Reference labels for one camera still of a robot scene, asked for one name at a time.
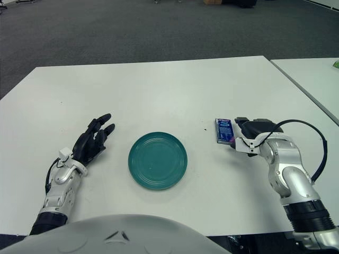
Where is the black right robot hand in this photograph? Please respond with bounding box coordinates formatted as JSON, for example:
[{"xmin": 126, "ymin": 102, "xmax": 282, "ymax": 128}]
[{"xmin": 229, "ymin": 115, "xmax": 285, "ymax": 148}]

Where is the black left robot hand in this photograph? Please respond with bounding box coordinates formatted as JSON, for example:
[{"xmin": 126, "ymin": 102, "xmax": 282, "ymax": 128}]
[{"xmin": 72, "ymin": 113, "xmax": 116, "ymax": 167}]

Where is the blue gum pack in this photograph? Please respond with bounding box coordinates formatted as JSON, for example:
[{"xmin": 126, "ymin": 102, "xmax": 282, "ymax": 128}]
[{"xmin": 214, "ymin": 118, "xmax": 236, "ymax": 144}]

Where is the teal round plate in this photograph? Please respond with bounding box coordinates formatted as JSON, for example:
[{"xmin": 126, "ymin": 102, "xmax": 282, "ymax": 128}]
[{"xmin": 128, "ymin": 131, "xmax": 189, "ymax": 191}]

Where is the grey robot torso shell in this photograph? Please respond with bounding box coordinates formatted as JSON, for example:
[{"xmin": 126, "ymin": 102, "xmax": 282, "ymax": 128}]
[{"xmin": 0, "ymin": 213, "xmax": 231, "ymax": 254}]

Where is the black bulky furniture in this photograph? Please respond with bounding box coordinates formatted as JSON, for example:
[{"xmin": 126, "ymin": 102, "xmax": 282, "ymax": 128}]
[{"xmin": 221, "ymin": 0, "xmax": 257, "ymax": 8}]

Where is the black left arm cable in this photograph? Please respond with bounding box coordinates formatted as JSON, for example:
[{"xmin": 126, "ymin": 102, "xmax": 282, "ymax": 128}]
[{"xmin": 44, "ymin": 157, "xmax": 64, "ymax": 196}]

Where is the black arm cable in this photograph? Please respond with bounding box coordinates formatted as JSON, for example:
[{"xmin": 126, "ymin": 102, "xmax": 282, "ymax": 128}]
[
  {"xmin": 250, "ymin": 119, "xmax": 328, "ymax": 183},
  {"xmin": 44, "ymin": 157, "xmax": 64, "ymax": 196}
]

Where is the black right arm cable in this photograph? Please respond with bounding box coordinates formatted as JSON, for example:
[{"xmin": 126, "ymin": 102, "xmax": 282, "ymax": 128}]
[{"xmin": 250, "ymin": 119, "xmax": 328, "ymax": 183}]

